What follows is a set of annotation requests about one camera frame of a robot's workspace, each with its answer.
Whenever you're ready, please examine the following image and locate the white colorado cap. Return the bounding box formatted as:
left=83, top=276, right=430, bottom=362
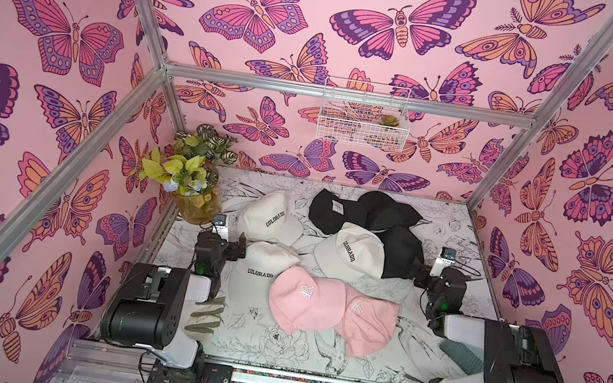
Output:
left=313, top=222, right=385, bottom=283
left=227, top=241, right=301, bottom=308
left=238, top=191, right=304, bottom=247

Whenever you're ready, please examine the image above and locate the pink cap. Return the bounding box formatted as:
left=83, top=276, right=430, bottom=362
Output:
left=334, top=285, right=400, bottom=358
left=268, top=266, right=347, bottom=336

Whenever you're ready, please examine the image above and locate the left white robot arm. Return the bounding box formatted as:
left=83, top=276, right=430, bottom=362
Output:
left=99, top=231, right=247, bottom=376

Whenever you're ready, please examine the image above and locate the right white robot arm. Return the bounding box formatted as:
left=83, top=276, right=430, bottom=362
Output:
left=413, top=264, right=565, bottom=383

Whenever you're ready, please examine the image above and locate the black cap right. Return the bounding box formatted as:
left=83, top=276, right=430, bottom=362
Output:
left=378, top=226, right=425, bottom=280

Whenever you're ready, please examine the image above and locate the black cap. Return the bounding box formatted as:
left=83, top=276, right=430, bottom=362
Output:
left=378, top=226, right=425, bottom=280
left=307, top=189, right=368, bottom=236
left=357, top=191, right=423, bottom=233

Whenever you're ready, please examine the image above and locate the green dustpan brush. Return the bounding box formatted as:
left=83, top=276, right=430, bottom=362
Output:
left=439, top=339, right=485, bottom=375

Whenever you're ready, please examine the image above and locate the amber vase with flowers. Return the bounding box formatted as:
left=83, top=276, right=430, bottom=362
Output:
left=139, top=124, right=238, bottom=226

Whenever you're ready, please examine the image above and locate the black cap back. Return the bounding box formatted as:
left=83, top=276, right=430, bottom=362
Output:
left=357, top=191, right=423, bottom=233

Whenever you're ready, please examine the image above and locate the black cap left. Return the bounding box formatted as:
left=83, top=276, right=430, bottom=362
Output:
left=307, top=189, right=368, bottom=236

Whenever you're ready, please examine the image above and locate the small green succulent plant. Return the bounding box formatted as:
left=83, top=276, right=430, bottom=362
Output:
left=380, top=114, right=400, bottom=128

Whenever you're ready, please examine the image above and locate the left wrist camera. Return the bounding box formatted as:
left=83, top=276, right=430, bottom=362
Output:
left=212, top=213, right=230, bottom=241

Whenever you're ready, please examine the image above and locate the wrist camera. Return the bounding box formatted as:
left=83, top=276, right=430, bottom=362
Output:
left=212, top=213, right=230, bottom=241
left=430, top=246, right=457, bottom=278

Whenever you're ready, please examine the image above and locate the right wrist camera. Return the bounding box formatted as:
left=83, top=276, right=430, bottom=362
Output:
left=430, top=246, right=457, bottom=278

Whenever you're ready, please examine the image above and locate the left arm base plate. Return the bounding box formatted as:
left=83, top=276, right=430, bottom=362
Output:
left=147, top=361, right=234, bottom=383

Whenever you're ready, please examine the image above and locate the white wire basket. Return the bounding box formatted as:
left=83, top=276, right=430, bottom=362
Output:
left=314, top=79, right=411, bottom=153

